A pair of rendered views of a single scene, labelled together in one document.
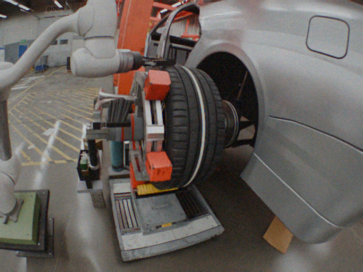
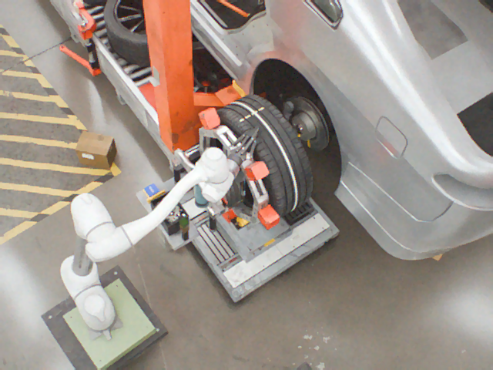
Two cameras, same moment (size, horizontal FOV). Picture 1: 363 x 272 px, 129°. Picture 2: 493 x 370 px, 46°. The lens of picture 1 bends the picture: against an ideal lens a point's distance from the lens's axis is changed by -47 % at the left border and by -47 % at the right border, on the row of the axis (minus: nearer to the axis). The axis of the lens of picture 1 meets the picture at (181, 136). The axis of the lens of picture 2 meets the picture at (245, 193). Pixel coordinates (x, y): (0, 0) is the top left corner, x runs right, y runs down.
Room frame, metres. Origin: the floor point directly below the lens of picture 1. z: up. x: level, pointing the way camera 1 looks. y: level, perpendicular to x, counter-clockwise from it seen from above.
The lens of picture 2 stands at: (-0.88, 0.46, 3.43)
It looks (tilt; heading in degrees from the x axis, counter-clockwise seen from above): 60 degrees down; 348
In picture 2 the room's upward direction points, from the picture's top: 6 degrees clockwise
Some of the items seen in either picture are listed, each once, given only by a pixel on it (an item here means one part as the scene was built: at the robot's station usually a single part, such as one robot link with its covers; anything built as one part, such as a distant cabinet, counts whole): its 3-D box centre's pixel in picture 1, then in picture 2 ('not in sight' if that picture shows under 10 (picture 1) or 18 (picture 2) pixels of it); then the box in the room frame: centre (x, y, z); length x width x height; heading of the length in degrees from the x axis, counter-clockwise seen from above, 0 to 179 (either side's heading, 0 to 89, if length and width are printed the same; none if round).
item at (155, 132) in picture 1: (139, 127); (232, 173); (0.73, 0.22, 0.85); 0.54 x 0.07 x 0.54; 29
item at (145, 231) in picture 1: (156, 203); (246, 216); (0.84, 0.09, 0.13); 0.50 x 0.36 x 0.10; 29
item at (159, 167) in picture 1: (157, 166); (268, 217); (0.45, 0.06, 0.85); 0.09 x 0.08 x 0.07; 29
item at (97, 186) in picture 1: (91, 169); (167, 214); (0.74, 0.58, 0.44); 0.43 x 0.17 x 0.03; 29
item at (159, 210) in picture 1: (160, 191); (252, 206); (0.81, 0.07, 0.32); 0.40 x 0.30 x 0.28; 29
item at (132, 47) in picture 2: not in sight; (152, 22); (2.35, 0.63, 0.39); 0.66 x 0.66 x 0.24
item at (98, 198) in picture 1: (95, 187); (167, 227); (0.76, 0.60, 0.21); 0.10 x 0.10 x 0.42; 29
